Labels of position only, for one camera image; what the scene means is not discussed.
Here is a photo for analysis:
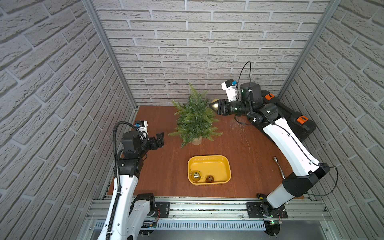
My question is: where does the matte gold ball ornament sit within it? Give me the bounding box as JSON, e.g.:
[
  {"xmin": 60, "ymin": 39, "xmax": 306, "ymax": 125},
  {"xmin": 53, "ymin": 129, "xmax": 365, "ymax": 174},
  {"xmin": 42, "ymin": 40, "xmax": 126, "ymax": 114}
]
[{"xmin": 209, "ymin": 99, "xmax": 220, "ymax": 113}]

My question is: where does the amber brown ball ornament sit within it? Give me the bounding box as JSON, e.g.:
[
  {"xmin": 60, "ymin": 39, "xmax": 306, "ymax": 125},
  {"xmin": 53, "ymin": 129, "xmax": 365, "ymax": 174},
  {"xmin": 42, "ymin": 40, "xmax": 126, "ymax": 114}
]
[{"xmin": 206, "ymin": 176, "xmax": 215, "ymax": 183}]

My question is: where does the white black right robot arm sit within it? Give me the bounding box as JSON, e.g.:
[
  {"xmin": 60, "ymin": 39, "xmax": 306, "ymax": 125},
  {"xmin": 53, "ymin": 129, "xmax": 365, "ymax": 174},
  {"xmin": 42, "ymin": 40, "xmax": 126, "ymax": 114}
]
[{"xmin": 210, "ymin": 80, "xmax": 332, "ymax": 217}]

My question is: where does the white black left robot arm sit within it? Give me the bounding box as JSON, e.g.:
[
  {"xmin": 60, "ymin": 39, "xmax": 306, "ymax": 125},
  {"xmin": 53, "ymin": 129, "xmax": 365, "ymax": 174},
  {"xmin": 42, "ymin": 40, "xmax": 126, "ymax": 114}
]
[{"xmin": 98, "ymin": 131, "xmax": 164, "ymax": 240}]

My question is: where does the small green christmas tree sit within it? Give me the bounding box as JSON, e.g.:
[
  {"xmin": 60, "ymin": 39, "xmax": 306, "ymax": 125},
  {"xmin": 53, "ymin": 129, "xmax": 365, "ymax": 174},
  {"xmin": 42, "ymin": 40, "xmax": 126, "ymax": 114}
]
[{"xmin": 168, "ymin": 83, "xmax": 223, "ymax": 148}]

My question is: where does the wooden tree base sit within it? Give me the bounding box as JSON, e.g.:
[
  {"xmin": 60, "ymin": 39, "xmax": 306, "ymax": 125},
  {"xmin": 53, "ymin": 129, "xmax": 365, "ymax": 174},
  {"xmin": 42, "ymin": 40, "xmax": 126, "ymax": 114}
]
[{"xmin": 192, "ymin": 137, "xmax": 202, "ymax": 146}]

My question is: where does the yellow plastic tray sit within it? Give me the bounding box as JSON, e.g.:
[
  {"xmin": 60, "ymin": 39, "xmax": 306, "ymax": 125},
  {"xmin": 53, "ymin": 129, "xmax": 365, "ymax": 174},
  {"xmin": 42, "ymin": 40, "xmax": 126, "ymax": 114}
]
[{"xmin": 188, "ymin": 155, "xmax": 232, "ymax": 186}]

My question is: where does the black plastic tool case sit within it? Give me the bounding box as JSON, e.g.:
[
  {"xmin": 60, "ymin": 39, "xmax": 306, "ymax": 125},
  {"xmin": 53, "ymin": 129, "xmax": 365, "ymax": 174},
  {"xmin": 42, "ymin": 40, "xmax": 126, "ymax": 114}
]
[{"xmin": 261, "ymin": 90, "xmax": 317, "ymax": 142}]

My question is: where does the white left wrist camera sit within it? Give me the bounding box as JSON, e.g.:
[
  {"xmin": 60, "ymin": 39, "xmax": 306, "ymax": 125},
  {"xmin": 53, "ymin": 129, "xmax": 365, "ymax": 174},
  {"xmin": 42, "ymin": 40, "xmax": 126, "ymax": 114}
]
[{"xmin": 134, "ymin": 121, "xmax": 148, "ymax": 133}]

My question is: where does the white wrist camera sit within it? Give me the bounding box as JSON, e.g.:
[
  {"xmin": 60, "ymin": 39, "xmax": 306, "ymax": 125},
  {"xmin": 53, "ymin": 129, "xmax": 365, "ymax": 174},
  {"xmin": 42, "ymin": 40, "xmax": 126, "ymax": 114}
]
[
  {"xmin": 222, "ymin": 79, "xmax": 238, "ymax": 102},
  {"xmin": 134, "ymin": 121, "xmax": 148, "ymax": 133}
]

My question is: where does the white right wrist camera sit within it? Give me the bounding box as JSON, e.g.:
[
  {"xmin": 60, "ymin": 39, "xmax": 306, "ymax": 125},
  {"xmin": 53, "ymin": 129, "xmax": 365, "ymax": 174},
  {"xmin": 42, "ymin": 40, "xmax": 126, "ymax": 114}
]
[{"xmin": 222, "ymin": 79, "xmax": 238, "ymax": 102}]

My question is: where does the black corrugated cable conduit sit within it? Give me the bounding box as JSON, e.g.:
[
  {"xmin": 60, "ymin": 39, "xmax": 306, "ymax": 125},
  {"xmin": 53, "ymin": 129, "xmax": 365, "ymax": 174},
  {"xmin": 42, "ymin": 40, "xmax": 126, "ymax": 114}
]
[{"xmin": 104, "ymin": 120, "xmax": 140, "ymax": 240}]

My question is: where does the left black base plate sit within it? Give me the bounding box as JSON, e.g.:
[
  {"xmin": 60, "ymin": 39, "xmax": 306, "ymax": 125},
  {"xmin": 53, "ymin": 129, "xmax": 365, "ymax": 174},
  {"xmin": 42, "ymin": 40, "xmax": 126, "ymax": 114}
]
[{"xmin": 155, "ymin": 202, "xmax": 170, "ymax": 218}]

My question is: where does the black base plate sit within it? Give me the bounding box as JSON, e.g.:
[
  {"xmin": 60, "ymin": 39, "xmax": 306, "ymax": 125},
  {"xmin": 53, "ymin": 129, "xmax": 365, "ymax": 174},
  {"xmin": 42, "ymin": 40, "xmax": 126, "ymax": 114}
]
[
  {"xmin": 246, "ymin": 202, "xmax": 288, "ymax": 219},
  {"xmin": 155, "ymin": 202, "xmax": 170, "ymax": 218}
]

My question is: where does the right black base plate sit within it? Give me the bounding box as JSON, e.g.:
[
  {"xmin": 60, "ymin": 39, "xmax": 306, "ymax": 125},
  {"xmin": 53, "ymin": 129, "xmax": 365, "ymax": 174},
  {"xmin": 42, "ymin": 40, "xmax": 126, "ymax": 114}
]
[{"xmin": 246, "ymin": 202, "xmax": 288, "ymax": 219}]

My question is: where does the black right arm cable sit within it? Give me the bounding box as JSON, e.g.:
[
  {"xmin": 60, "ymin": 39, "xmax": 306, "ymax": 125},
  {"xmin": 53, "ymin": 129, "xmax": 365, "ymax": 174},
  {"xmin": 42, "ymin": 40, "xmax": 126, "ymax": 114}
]
[{"xmin": 305, "ymin": 163, "xmax": 339, "ymax": 197}]

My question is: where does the aluminium mounting rail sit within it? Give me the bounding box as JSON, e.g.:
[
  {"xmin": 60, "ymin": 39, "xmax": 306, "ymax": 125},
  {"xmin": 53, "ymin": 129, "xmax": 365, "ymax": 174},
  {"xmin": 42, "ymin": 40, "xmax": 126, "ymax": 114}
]
[{"xmin": 86, "ymin": 196, "xmax": 331, "ymax": 232}]

